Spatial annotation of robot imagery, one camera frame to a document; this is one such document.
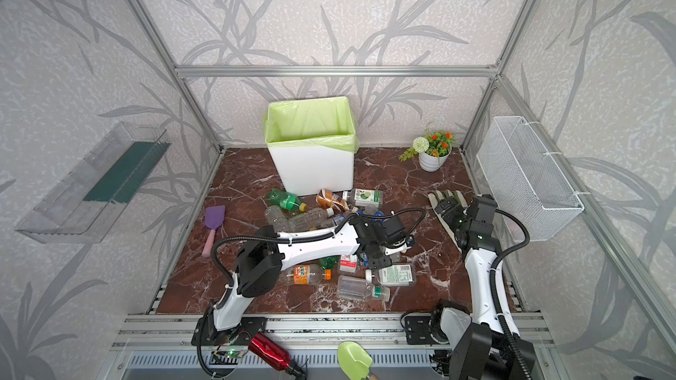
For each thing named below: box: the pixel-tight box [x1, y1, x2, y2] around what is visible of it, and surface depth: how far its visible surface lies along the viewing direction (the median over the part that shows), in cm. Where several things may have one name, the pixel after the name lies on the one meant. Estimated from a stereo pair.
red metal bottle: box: [248, 332, 294, 372], surface depth 69 cm
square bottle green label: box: [378, 263, 414, 287], surface depth 82 cm
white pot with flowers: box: [398, 129, 456, 173], surface depth 104 cm
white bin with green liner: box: [264, 95, 361, 198], surface depth 96 cm
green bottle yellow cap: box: [266, 188, 308, 212], surface depth 101 cm
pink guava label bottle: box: [338, 254, 359, 274], surface depth 84 cm
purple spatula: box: [201, 204, 227, 258], surface depth 98 cm
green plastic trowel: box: [337, 341, 374, 380], surface depth 71 cm
